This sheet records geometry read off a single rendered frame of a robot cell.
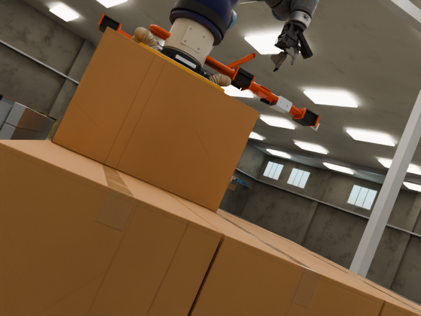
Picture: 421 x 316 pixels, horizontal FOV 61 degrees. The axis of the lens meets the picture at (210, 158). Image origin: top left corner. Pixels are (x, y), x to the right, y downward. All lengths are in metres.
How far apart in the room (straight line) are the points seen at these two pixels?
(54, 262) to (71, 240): 0.04
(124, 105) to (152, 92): 0.10
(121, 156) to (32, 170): 0.63
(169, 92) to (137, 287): 0.75
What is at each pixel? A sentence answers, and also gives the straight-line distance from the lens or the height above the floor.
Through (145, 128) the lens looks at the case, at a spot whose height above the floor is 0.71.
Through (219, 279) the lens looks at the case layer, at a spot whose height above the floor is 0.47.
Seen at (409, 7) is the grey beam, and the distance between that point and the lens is 4.51.
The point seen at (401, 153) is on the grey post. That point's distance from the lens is 4.31.
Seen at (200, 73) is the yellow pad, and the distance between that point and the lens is 1.35.
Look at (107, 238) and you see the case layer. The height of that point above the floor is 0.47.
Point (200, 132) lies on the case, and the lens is 1.26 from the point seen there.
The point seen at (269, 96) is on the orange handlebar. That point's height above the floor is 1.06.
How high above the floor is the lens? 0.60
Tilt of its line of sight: 5 degrees up
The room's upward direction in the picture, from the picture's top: 24 degrees clockwise
